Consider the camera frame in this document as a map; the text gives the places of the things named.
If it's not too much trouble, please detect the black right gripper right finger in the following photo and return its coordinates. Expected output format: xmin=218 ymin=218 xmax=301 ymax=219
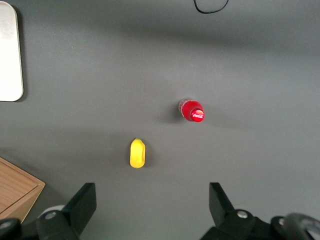
xmin=208 ymin=182 xmax=256 ymax=240

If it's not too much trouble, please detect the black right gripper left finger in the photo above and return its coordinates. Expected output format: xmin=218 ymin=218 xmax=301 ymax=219
xmin=35 ymin=182 xmax=97 ymax=240

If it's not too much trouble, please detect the white rectangular tray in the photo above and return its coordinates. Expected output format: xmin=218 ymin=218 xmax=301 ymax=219
xmin=0 ymin=1 xmax=24 ymax=102

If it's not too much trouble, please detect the wooden drawer cabinet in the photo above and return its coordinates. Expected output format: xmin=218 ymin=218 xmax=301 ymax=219
xmin=0 ymin=156 xmax=46 ymax=224

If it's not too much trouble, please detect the yellow lemon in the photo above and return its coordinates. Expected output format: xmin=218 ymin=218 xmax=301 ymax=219
xmin=129 ymin=137 xmax=147 ymax=169

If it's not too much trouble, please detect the red cola bottle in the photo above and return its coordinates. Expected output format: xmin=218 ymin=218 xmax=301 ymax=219
xmin=178 ymin=97 xmax=206 ymax=123

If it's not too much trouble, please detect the black cable loop on table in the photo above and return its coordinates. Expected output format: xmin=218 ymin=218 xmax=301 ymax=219
xmin=193 ymin=0 xmax=230 ymax=14

